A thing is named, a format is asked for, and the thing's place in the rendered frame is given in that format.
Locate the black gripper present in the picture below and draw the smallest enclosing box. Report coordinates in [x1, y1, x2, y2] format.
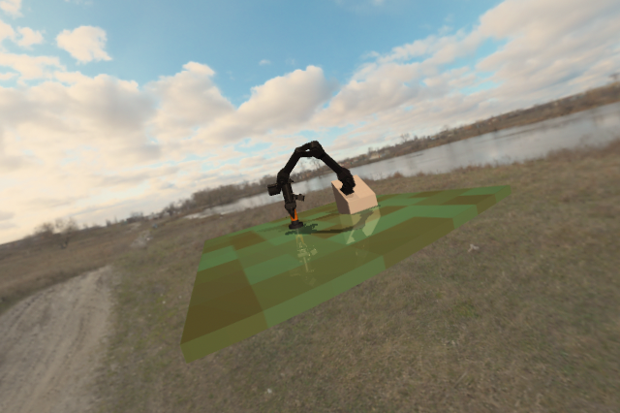
[283, 191, 296, 219]

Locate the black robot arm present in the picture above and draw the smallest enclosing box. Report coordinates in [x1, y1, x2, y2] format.
[267, 141, 356, 196]

